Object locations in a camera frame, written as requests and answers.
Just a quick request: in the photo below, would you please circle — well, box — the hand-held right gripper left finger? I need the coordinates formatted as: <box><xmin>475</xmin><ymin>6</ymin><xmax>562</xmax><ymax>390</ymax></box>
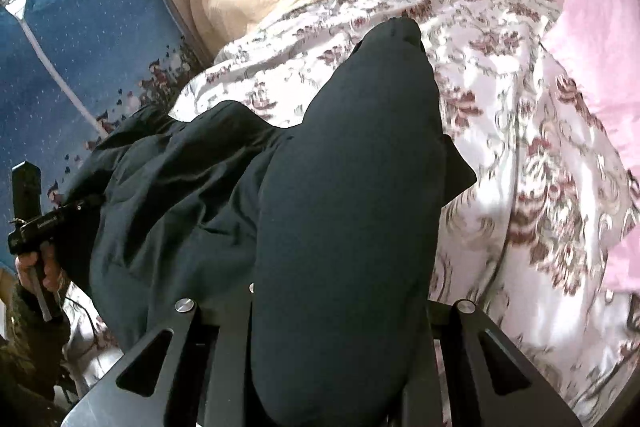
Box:
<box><xmin>60</xmin><ymin>289</ymin><xmax>257</xmax><ymax>427</ymax></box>

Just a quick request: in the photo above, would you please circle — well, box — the person's left hand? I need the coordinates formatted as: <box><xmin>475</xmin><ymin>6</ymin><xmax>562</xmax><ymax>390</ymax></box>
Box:
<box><xmin>15</xmin><ymin>241</ymin><xmax>67</xmax><ymax>304</ymax></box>

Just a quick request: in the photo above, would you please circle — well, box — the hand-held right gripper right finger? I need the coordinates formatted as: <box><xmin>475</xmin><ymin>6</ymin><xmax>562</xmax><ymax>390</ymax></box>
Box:
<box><xmin>385</xmin><ymin>299</ymin><xmax>584</xmax><ymax>427</ymax></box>

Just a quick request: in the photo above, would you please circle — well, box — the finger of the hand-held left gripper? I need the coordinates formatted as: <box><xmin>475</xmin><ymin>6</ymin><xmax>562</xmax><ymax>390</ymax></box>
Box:
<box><xmin>60</xmin><ymin>193</ymin><xmax>106</xmax><ymax>220</ymax></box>

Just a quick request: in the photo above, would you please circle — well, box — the pink curtain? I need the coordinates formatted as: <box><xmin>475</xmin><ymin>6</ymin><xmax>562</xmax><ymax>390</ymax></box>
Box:
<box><xmin>542</xmin><ymin>0</ymin><xmax>640</xmax><ymax>299</ymax></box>

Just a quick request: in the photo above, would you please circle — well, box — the black cable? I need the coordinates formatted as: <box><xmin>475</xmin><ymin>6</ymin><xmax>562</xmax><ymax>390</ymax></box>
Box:
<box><xmin>55</xmin><ymin>294</ymin><xmax>103</xmax><ymax>403</ymax></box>

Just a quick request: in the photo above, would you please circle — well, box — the floral bedsheet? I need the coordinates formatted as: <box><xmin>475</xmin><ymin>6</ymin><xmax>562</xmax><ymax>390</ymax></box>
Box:
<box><xmin>64</xmin><ymin>0</ymin><xmax>640</xmax><ymax>427</ymax></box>

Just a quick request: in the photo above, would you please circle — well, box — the person's left forearm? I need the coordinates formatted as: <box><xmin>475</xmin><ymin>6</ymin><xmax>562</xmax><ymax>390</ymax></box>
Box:
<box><xmin>0</xmin><ymin>281</ymin><xmax>72</xmax><ymax>408</ymax></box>

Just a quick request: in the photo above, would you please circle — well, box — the black jacket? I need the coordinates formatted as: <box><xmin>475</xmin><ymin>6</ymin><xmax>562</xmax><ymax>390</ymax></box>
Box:
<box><xmin>57</xmin><ymin>18</ymin><xmax>478</xmax><ymax>427</ymax></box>

